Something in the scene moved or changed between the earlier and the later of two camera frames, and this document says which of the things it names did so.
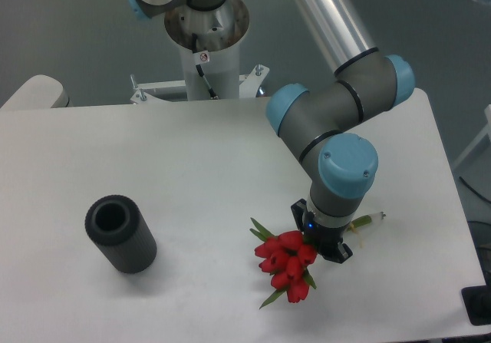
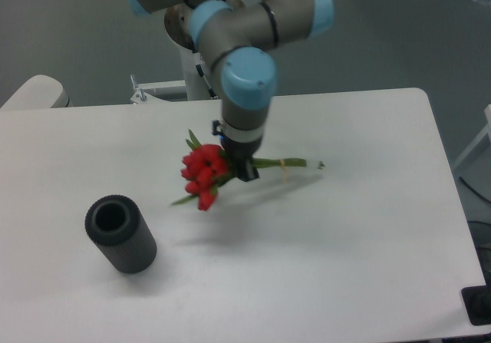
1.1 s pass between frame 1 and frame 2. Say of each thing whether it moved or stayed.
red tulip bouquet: moved
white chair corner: stayed
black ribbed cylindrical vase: stayed
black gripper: moved
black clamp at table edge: stayed
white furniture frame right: stayed
